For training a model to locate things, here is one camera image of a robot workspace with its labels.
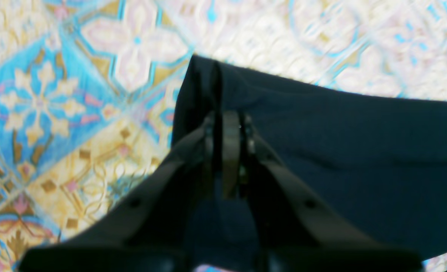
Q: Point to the black T-shirt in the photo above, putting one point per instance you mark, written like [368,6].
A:
[379,162]

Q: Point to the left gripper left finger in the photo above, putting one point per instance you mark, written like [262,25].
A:
[150,229]

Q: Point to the patterned tablecloth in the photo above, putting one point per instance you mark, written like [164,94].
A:
[88,87]

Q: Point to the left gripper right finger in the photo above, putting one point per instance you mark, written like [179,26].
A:
[297,230]

